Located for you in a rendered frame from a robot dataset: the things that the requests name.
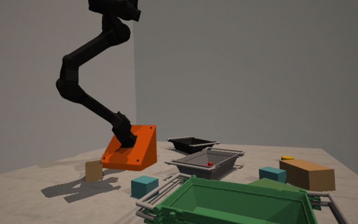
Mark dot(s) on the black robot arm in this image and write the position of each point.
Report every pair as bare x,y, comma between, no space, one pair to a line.
113,34

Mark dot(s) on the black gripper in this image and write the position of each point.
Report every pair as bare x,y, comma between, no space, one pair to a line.
104,23

